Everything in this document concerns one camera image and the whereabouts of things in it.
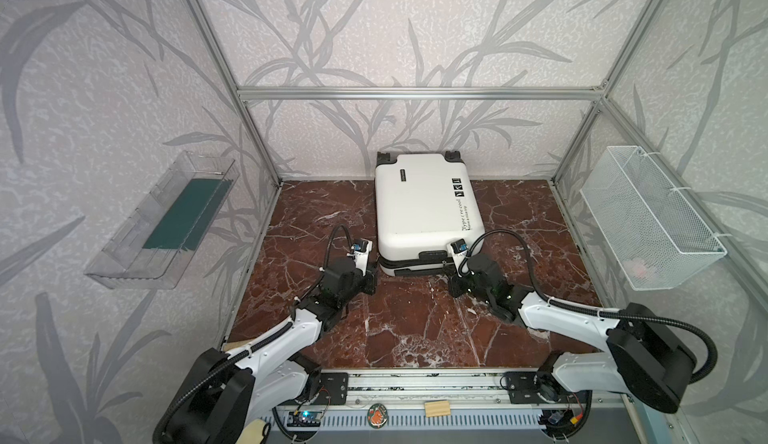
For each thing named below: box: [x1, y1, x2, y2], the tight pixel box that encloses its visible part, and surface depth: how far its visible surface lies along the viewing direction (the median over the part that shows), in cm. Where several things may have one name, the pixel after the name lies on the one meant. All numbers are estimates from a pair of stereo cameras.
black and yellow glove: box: [235, 418, 271, 444], surface depth 68 cm
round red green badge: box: [367, 403, 388, 429], surface depth 71 cm
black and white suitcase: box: [374, 151, 485, 277], surface depth 88 cm
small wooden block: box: [424, 400, 451, 418], surface depth 73 cm
